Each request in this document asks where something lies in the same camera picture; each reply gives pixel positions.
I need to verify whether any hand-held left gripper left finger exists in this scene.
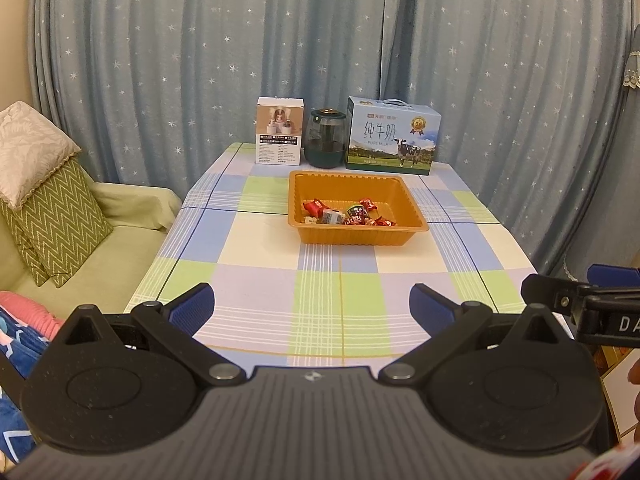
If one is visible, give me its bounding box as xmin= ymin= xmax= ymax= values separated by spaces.
xmin=55 ymin=282 xmax=248 ymax=386

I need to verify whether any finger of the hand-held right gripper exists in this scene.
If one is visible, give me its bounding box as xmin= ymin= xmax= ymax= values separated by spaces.
xmin=520 ymin=274 xmax=593 ymax=317
xmin=587 ymin=264 xmax=640 ymax=288

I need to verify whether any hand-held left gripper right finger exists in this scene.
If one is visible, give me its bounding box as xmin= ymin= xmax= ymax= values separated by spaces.
xmin=380 ymin=283 xmax=573 ymax=386

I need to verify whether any long green sausage snack packet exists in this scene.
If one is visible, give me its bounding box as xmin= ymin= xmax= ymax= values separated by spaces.
xmin=345 ymin=203 xmax=373 ymax=226

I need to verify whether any orange plastic tray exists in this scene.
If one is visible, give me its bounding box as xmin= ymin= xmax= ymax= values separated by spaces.
xmin=287 ymin=170 xmax=430 ymax=247

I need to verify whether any person's right hand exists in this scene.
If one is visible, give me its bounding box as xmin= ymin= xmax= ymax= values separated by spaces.
xmin=627 ymin=362 xmax=640 ymax=443

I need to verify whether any pale green sofa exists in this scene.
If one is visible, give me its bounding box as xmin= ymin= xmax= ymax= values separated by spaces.
xmin=0 ymin=180 xmax=183 ymax=311

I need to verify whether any checked pastel tablecloth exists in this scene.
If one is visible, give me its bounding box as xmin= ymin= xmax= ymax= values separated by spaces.
xmin=122 ymin=142 xmax=576 ymax=356

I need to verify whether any red patterned cloth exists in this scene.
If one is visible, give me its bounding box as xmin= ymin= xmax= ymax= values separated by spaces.
xmin=575 ymin=445 xmax=640 ymax=480

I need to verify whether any green zigzag cushion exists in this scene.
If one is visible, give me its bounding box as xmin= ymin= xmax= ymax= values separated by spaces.
xmin=0 ymin=157 xmax=115 ymax=288

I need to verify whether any pink ribbed cloth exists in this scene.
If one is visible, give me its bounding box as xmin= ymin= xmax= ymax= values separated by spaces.
xmin=0 ymin=291 xmax=66 ymax=341

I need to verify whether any milk carton gift box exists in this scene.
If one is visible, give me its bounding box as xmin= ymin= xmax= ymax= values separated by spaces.
xmin=345 ymin=96 xmax=443 ymax=177

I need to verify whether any blue printed blanket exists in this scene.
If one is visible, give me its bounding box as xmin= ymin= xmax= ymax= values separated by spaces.
xmin=0 ymin=307 xmax=58 ymax=463

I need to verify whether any white humidifier packaging box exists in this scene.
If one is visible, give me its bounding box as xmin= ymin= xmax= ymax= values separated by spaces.
xmin=255 ymin=96 xmax=306 ymax=166

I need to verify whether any dark green glass humidifier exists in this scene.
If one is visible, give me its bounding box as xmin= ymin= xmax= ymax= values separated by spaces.
xmin=305 ymin=107 xmax=348 ymax=168

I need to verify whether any white textured cushion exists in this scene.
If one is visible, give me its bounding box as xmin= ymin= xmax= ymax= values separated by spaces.
xmin=0 ymin=101 xmax=82 ymax=211

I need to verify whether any blue star-print curtain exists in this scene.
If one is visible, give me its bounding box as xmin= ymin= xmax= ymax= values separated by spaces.
xmin=30 ymin=0 xmax=640 ymax=276

